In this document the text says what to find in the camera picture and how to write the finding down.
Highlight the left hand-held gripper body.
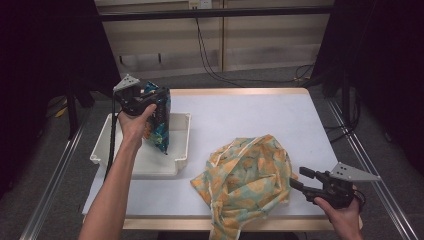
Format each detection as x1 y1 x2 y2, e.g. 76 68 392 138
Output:
112 74 158 117

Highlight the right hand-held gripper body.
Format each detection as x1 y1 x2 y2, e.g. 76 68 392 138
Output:
303 161 382 210

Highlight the blue snack packet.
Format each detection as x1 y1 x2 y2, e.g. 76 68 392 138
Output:
142 80 172 156

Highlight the white plastic bin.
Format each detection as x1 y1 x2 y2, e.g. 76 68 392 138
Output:
89 111 193 178

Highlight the orange green patterned cloth bag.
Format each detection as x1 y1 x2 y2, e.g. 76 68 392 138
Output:
190 134 299 240

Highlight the person's left hand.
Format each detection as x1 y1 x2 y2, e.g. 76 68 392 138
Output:
117 103 158 149

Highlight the person's right hand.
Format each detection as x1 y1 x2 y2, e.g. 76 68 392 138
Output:
313 195 364 240

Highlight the black metal stand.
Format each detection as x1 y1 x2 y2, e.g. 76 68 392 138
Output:
64 83 118 141

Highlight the yellow floor object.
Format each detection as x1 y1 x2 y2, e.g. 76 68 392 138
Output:
54 99 69 118

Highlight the pale grey table mat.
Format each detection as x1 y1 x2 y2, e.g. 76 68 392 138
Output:
81 94 345 218

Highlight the black horizontal bar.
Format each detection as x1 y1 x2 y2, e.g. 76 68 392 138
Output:
98 4 334 23

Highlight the black curtain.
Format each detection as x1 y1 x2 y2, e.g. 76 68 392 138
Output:
0 0 125 198
313 0 424 174

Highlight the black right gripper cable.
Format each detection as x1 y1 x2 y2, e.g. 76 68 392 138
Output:
353 189 367 213

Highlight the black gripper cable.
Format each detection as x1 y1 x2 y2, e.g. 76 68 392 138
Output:
353 189 367 213
103 94 118 183

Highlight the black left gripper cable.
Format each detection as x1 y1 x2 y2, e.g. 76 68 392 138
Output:
103 94 118 183

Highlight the metal floor rail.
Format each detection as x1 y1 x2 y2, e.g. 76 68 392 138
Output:
326 99 419 240
19 113 89 240

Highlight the black floor cable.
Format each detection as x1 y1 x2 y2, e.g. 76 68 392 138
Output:
324 123 359 144

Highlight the black wall cable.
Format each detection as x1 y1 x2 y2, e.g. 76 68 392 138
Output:
194 16 316 88

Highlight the white wall outlet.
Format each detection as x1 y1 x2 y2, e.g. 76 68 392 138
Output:
188 0 213 10

